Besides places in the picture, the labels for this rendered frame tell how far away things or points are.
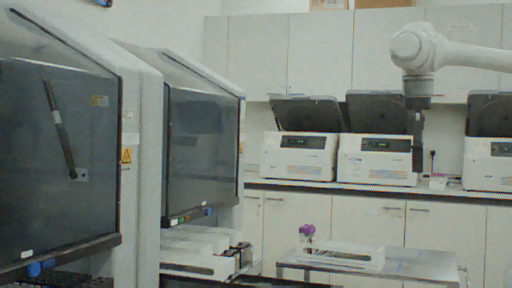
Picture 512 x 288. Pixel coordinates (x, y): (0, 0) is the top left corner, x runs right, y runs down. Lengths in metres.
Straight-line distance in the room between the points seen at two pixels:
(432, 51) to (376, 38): 2.77
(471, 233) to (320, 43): 1.76
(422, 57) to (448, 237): 2.58
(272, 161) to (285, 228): 0.50
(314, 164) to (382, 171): 0.48
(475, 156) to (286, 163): 1.30
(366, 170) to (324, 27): 1.17
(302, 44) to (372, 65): 0.57
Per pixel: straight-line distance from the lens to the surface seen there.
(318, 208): 3.97
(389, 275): 1.85
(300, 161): 3.97
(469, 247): 3.91
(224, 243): 2.04
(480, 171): 3.86
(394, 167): 3.86
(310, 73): 4.27
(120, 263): 1.53
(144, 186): 1.59
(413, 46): 1.41
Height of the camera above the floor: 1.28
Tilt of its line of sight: 2 degrees down
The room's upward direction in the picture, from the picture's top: 2 degrees clockwise
